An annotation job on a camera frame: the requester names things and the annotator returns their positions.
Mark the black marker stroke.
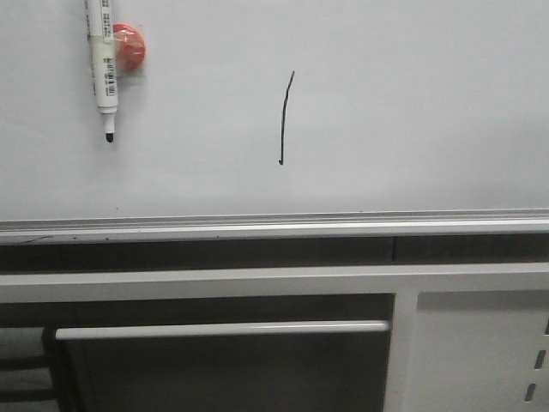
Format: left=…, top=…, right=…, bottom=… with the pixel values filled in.
left=278, top=70, right=295, bottom=166

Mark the white whiteboard with aluminium frame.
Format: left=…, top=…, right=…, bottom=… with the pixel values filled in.
left=1, top=1, right=548, bottom=245

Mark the dark chair back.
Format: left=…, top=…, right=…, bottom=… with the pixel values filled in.
left=1, top=327, right=60, bottom=411

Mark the red round magnet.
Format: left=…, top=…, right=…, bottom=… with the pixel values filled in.
left=113, top=23, right=147, bottom=77

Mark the white whiteboard marker black tip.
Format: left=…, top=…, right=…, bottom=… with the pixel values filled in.
left=84, top=0, right=119, bottom=143

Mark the white metal frame rack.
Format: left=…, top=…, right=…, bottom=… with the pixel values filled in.
left=1, top=263, right=548, bottom=411

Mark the white rounded rail bar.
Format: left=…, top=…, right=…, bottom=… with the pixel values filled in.
left=54, top=320, right=390, bottom=341

